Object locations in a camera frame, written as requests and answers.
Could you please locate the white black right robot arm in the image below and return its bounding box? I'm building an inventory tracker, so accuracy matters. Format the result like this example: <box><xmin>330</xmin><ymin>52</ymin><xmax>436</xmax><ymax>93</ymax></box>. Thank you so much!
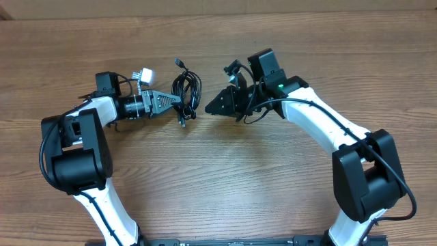
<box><xmin>205</xmin><ymin>49</ymin><xmax>417</xmax><ymax>245</ymax></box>

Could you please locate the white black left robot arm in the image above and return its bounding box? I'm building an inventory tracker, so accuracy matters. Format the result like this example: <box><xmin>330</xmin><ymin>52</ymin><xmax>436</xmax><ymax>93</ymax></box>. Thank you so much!
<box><xmin>39</xmin><ymin>72</ymin><xmax>182</xmax><ymax>245</ymax></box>

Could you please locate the black USB cable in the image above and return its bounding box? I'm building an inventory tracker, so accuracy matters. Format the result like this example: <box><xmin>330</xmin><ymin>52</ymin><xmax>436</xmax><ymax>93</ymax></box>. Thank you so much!
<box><xmin>170</xmin><ymin>57</ymin><xmax>203</xmax><ymax>128</ymax></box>

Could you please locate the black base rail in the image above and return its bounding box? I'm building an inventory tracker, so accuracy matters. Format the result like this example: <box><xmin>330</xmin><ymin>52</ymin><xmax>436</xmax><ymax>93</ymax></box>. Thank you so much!
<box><xmin>85</xmin><ymin>232</ymin><xmax>389</xmax><ymax>246</ymax></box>

